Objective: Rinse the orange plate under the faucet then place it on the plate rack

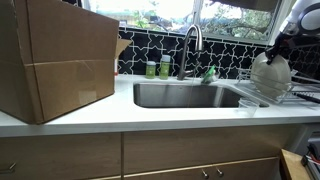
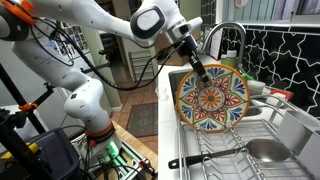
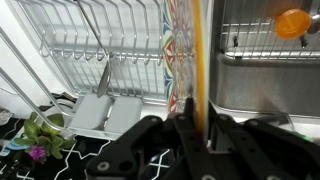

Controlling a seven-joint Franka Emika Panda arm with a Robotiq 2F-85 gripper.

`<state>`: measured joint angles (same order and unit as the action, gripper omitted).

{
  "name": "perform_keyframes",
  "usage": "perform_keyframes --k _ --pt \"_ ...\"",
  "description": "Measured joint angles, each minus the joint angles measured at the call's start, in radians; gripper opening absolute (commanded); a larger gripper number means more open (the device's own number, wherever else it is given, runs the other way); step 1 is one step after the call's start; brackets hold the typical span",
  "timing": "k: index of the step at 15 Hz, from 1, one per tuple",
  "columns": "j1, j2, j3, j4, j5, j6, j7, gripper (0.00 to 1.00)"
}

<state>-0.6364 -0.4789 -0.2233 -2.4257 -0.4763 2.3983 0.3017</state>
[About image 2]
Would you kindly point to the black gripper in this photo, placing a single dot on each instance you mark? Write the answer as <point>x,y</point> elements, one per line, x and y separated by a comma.
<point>191,50</point>

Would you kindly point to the white plate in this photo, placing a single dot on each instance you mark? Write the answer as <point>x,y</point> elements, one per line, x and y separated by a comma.
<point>226,113</point>

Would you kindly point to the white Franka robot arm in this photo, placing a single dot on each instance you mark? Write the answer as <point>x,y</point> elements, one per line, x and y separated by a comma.
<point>83,100</point>

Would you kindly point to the curved steel faucet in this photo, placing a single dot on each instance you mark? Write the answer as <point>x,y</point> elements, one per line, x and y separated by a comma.
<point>230,25</point>

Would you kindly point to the small green soap bottle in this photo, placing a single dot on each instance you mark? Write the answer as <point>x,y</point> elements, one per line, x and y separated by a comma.
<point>223,60</point>

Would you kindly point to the white paper sheet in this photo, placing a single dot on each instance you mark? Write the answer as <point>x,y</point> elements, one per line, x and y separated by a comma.
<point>216,43</point>

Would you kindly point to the green sponge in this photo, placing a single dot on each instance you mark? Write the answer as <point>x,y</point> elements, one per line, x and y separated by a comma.
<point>247,77</point>

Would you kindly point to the white sponge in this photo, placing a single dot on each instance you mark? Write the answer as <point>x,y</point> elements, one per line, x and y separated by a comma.
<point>256,87</point>

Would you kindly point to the patterned floor rug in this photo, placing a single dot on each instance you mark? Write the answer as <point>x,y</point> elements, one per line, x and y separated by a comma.
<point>143,120</point>

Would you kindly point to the red and white brush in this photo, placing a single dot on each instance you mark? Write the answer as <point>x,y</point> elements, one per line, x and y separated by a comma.
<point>281,95</point>

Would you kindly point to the wooden robot mounting platform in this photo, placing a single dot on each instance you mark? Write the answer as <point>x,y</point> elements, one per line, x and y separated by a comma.
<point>133,140</point>

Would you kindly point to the grey utensil caddy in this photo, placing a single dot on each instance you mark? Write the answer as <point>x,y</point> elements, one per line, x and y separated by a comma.
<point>296,133</point>

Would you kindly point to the green plastic clamp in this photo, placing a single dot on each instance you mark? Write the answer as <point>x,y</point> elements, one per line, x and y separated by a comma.
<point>113,150</point>

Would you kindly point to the dark blue storage bin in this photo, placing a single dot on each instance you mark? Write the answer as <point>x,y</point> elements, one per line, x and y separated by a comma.
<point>56,153</point>

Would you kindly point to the yellow tool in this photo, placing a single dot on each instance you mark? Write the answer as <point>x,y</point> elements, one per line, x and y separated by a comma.
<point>31,147</point>

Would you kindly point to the black tripod orange clamp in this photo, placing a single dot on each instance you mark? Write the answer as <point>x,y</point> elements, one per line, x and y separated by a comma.
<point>13,86</point>

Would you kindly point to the round wall ornament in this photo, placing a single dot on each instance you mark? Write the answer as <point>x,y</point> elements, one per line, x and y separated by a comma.
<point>241,3</point>

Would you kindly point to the kitchen window white frame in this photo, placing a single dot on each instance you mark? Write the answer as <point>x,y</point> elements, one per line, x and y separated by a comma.
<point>266,10</point>

